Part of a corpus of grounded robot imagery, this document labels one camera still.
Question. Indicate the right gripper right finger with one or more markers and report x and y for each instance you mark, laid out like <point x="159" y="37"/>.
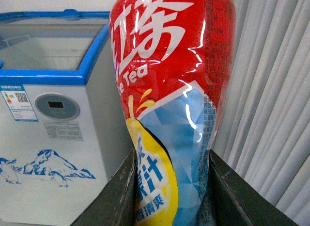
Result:
<point x="237" y="203"/>

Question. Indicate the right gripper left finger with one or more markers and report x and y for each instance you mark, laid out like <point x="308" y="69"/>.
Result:
<point x="115" y="205"/>

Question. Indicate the red iced tea bottle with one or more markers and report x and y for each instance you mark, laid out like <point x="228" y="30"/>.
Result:
<point x="172" y="62"/>

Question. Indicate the white vertical blinds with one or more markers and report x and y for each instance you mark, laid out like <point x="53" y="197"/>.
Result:
<point x="264" y="135"/>

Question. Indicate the white blue chest freezer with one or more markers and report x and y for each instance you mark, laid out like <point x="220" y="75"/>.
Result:
<point x="62" y="134"/>

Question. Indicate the front sliding glass lid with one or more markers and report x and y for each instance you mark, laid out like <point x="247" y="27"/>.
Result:
<point x="45" y="47"/>

